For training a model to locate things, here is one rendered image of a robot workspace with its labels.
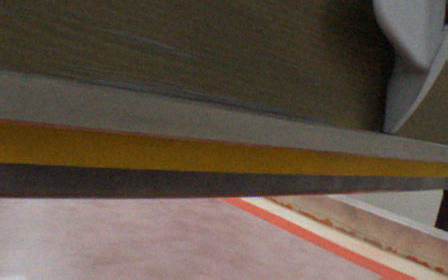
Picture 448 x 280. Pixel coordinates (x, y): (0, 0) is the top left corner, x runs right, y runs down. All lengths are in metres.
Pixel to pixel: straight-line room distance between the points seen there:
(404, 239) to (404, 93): 0.31
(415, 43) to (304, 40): 0.05
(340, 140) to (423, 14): 0.07
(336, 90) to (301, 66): 0.02
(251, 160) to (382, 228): 0.35
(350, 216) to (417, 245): 0.09
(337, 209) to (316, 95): 0.37
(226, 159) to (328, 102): 0.05
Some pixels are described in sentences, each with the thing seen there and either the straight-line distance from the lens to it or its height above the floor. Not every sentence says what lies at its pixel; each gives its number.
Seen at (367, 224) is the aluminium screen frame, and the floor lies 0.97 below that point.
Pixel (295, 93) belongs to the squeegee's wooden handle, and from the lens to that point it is 0.16.
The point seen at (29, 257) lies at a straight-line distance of 0.30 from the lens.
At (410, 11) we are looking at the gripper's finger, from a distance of 0.18.
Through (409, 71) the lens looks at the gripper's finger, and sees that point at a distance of 0.20.
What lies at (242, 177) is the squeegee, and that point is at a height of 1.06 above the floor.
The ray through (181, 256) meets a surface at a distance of 0.34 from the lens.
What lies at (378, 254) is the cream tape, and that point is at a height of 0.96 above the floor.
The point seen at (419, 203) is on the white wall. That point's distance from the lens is 2.37.
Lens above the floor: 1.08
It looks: 5 degrees down
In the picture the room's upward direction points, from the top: 12 degrees clockwise
